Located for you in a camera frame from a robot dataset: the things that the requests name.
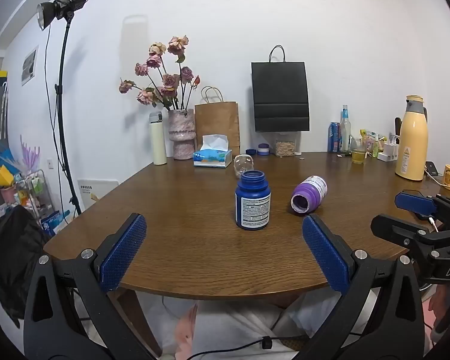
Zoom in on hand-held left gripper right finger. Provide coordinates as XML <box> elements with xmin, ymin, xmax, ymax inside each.
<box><xmin>295</xmin><ymin>214</ymin><xmax>427</xmax><ymax>360</ymax></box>

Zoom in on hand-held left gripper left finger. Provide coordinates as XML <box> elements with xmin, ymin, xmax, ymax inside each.
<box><xmin>22</xmin><ymin>213</ymin><xmax>155</xmax><ymax>360</ymax></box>

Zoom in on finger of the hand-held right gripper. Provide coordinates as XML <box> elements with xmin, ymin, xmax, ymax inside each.
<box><xmin>370</xmin><ymin>214</ymin><xmax>436</xmax><ymax>251</ymax></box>
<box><xmin>394</xmin><ymin>190</ymin><xmax>450</xmax><ymax>223</ymax></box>

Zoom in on purple bottle cup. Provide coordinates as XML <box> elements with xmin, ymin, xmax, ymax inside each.
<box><xmin>290</xmin><ymin>175</ymin><xmax>329</xmax><ymax>215</ymax></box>

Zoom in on clear glass cup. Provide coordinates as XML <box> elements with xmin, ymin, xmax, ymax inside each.
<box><xmin>233</xmin><ymin>154</ymin><xmax>256</xmax><ymax>179</ymax></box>

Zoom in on pink cloth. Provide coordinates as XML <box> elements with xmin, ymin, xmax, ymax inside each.
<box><xmin>173</xmin><ymin>303</ymin><xmax>199</xmax><ymax>360</ymax></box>
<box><xmin>428</xmin><ymin>284</ymin><xmax>450</xmax><ymax>331</ymax></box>

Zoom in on yellow thermos jug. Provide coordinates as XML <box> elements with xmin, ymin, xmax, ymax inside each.
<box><xmin>394</xmin><ymin>95</ymin><xmax>429</xmax><ymax>182</ymax></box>

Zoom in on white charger block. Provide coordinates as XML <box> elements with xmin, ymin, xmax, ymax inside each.
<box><xmin>377</xmin><ymin>140</ymin><xmax>400</xmax><ymax>163</ymax></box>

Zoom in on white flat box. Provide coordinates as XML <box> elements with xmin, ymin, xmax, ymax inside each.
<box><xmin>76</xmin><ymin>178</ymin><xmax>120</xmax><ymax>211</ymax></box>

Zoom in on blue packet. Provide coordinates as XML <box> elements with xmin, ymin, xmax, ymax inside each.
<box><xmin>40</xmin><ymin>210</ymin><xmax>72</xmax><ymax>238</ymax></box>

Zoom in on glass of yellow drink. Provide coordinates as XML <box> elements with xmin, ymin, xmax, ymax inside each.
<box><xmin>350</xmin><ymin>137</ymin><xmax>367</xmax><ymax>165</ymax></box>

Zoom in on colourful snack packets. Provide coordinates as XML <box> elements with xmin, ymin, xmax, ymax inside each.
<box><xmin>360</xmin><ymin>129</ymin><xmax>385</xmax><ymax>158</ymax></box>

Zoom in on blue plastic bottle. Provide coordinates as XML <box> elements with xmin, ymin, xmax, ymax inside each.
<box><xmin>235</xmin><ymin>170</ymin><xmax>272</xmax><ymax>231</ymax></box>

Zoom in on clear glass bottle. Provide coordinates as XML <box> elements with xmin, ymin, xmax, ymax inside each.
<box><xmin>339</xmin><ymin>105</ymin><xmax>352</xmax><ymax>155</ymax></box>

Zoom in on blue drink can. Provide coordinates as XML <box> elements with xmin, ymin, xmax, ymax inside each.
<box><xmin>328</xmin><ymin>122</ymin><xmax>341</xmax><ymax>154</ymax></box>

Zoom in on black plastic bag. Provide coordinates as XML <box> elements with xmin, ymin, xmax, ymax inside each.
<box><xmin>0</xmin><ymin>204</ymin><xmax>50</xmax><ymax>328</ymax></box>

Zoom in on white thermos bottle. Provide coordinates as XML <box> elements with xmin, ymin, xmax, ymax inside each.
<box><xmin>149</xmin><ymin>112</ymin><xmax>168</xmax><ymax>166</ymax></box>

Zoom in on clear container of grains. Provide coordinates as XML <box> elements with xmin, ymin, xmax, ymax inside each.
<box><xmin>274</xmin><ymin>132</ymin><xmax>297</xmax><ymax>157</ymax></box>

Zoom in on person's white clothing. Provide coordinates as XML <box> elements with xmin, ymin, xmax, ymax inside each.
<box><xmin>135</xmin><ymin>292</ymin><xmax>342</xmax><ymax>360</ymax></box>

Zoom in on blue tissue box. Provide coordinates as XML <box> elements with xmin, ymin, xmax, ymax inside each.
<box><xmin>193</xmin><ymin>134</ymin><xmax>233</xmax><ymax>168</ymax></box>

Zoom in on pink stone vase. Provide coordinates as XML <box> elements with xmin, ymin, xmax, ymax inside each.
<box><xmin>167</xmin><ymin>109</ymin><xmax>196</xmax><ymax>160</ymax></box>

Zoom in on purple feather decoration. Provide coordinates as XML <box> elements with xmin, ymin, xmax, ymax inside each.
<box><xmin>19</xmin><ymin>134</ymin><xmax>41</xmax><ymax>174</ymax></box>

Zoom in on yellow plastic toy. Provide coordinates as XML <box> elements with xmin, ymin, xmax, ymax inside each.
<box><xmin>0</xmin><ymin>164</ymin><xmax>20</xmax><ymax>189</ymax></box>

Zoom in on brown paper bag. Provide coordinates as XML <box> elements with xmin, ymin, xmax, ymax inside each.
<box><xmin>194</xmin><ymin>86</ymin><xmax>241</xmax><ymax>157</ymax></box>

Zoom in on black paper bag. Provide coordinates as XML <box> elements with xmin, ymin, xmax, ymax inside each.
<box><xmin>251</xmin><ymin>45</ymin><xmax>311</xmax><ymax>133</ymax></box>

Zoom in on dried pink roses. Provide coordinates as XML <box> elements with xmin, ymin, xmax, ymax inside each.
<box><xmin>119</xmin><ymin>35</ymin><xmax>202</xmax><ymax>112</ymax></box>

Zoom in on black studio light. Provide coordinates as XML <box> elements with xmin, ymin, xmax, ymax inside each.
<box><xmin>36</xmin><ymin>0</ymin><xmax>91</xmax><ymax>32</ymax></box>

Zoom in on white cable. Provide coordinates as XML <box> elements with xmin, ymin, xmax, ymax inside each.
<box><xmin>424</xmin><ymin>172</ymin><xmax>450</xmax><ymax>196</ymax></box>

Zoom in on wire storage rack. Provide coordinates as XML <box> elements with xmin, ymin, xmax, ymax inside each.
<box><xmin>15</xmin><ymin>169</ymin><xmax>55</xmax><ymax>234</ymax></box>

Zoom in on black cable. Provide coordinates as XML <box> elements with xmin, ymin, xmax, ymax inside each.
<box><xmin>187</xmin><ymin>334</ymin><xmax>313</xmax><ymax>360</ymax></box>

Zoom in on wall poster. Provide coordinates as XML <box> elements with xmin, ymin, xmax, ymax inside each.
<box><xmin>21</xmin><ymin>45</ymin><xmax>40</xmax><ymax>86</ymax></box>

